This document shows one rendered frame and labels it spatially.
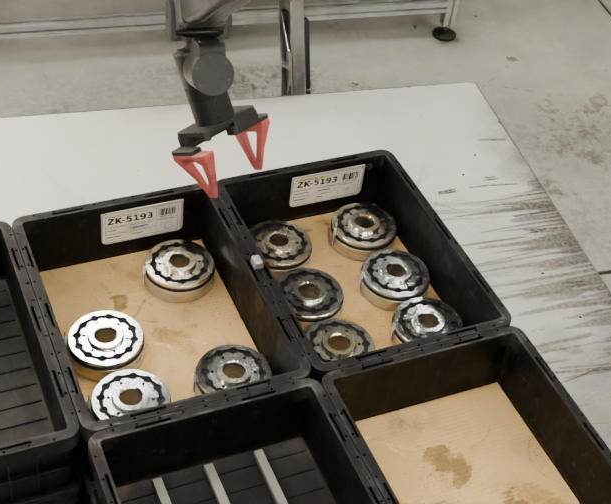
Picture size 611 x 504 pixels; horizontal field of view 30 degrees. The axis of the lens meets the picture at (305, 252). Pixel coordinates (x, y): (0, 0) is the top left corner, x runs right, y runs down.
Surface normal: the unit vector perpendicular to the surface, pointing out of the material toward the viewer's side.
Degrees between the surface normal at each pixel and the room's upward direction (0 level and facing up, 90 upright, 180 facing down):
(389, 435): 0
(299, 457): 0
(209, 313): 0
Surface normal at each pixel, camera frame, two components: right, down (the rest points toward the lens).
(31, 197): 0.10, -0.73
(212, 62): 0.29, 0.28
